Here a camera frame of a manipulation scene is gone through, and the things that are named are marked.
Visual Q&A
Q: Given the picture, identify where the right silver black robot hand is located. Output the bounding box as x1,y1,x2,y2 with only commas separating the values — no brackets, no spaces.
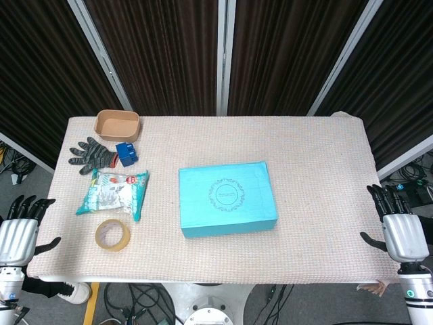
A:
359,183,430,264

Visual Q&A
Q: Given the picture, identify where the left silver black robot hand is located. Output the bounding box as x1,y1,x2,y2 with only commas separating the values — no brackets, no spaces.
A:
0,194,62,268

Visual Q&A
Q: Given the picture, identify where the light blue lidded box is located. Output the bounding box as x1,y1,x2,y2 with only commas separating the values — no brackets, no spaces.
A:
178,161,279,240

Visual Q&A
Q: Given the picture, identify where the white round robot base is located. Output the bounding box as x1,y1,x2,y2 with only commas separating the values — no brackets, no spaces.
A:
184,297,240,325

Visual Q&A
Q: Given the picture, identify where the black power strip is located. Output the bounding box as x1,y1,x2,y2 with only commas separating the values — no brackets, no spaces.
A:
388,182,433,206

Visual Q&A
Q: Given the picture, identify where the black trouser leg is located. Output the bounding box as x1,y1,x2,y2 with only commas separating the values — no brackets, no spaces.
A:
22,277,74,299

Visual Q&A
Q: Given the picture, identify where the white sneaker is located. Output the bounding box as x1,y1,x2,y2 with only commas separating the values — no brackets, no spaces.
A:
55,282,92,305

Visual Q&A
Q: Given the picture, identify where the teal white snack bag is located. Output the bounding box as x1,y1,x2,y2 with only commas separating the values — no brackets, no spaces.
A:
75,168,150,223

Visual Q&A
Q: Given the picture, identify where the clear tape roll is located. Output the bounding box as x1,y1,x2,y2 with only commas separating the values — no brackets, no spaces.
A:
94,219,131,253

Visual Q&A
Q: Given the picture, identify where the grey knit work glove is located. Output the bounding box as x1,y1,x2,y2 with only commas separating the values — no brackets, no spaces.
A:
68,136,119,175

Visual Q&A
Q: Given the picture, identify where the beige woven tablecloth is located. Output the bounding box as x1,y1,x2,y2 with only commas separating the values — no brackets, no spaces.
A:
26,111,400,284

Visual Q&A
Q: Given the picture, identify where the blue plastic block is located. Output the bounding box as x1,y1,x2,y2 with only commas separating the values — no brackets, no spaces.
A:
115,142,139,168

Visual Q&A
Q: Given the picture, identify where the brown paper bowl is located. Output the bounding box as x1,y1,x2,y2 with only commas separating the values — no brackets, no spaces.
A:
93,109,141,142

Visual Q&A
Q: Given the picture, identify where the dark brown partition panel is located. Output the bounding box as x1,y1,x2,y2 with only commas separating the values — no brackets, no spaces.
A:
228,0,369,116
316,0,433,170
0,0,124,170
83,0,224,116

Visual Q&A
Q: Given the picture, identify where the grey metal partition post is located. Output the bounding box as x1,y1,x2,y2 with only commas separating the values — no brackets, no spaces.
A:
216,0,237,116
66,0,133,112
376,135,433,180
306,0,385,116
0,131,55,175

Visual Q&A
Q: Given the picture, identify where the black floor cable tangle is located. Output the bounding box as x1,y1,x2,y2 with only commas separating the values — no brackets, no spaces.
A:
101,283,177,325

